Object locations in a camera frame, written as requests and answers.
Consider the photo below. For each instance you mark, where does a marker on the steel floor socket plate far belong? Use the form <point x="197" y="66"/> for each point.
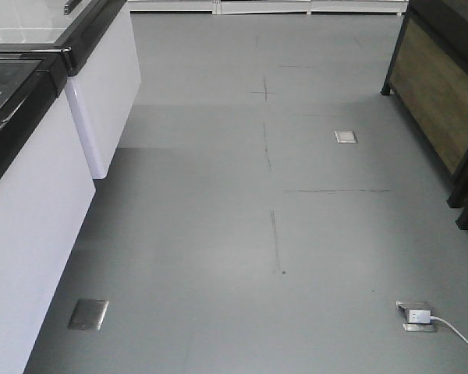
<point x="345" y="137"/>

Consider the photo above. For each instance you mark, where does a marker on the white power adapter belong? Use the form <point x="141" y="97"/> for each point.
<point x="418" y="316"/>

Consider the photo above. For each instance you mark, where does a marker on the white store shelving unit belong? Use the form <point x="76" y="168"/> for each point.
<point x="219" y="7"/>

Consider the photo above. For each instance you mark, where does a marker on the wooden display counter black frame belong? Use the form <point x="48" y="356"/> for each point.
<point x="428" y="72"/>

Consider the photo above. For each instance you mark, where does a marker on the steel floor socket plate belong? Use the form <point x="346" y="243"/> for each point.
<point x="345" y="137"/>
<point x="88" y="314"/>

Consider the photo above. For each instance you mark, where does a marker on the near white chest freezer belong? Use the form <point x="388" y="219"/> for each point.
<point x="45" y="191"/>

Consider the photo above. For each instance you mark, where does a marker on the open floor socket box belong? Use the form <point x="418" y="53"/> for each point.
<point x="422" y="328"/>

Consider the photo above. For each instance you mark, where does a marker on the white chest freezer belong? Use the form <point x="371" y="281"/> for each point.
<point x="45" y="191"/>
<point x="95" y="42"/>

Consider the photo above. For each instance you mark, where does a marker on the far white chest freezer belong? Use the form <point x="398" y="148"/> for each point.
<point x="95" y="42"/>

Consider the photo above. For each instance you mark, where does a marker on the steel floor socket plate left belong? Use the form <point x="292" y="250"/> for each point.
<point x="88" y="314"/>

